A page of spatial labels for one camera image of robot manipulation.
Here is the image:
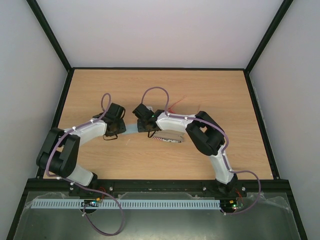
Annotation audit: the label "stars and stripes glasses case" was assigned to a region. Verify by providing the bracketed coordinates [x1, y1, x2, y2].
[152, 131, 184, 143]

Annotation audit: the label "red sunglasses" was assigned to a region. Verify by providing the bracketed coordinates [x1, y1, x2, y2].
[168, 95, 201, 115]

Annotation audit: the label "black left frame post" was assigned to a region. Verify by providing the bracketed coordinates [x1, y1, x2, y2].
[26, 0, 72, 72]

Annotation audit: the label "black right frame post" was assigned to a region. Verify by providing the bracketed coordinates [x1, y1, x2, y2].
[244, 0, 294, 75]

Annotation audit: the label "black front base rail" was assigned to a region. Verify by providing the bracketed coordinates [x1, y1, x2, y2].
[24, 178, 293, 199]

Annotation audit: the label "light blue cleaning cloth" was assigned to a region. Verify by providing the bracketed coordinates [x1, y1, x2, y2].
[122, 124, 139, 135]

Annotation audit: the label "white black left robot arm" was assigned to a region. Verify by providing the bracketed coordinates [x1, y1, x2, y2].
[36, 103, 126, 190]

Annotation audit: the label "light blue slotted cable duct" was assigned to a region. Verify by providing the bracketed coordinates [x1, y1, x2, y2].
[30, 199, 221, 210]

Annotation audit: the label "black frame post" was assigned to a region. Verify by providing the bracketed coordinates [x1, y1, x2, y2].
[26, 0, 72, 72]
[244, 0, 294, 75]

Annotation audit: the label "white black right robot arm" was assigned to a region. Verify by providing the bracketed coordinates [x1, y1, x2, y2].
[132, 103, 238, 196]

